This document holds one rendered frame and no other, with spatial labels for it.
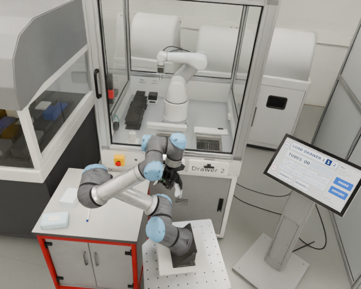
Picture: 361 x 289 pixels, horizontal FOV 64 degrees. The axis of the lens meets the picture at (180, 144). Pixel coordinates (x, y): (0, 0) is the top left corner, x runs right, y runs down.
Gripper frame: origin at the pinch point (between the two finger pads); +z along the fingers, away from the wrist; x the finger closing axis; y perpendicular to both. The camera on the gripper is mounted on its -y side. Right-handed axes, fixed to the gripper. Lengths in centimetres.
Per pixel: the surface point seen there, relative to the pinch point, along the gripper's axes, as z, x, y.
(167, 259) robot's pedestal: 38.9, 11.8, 8.3
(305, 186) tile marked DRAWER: 3, 66, -61
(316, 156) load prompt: -13, 64, -73
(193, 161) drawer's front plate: 21, -7, -58
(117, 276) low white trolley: 88, -18, 7
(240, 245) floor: 105, 49, -85
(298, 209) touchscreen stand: 28, 71, -70
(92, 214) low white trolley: 45, -44, 4
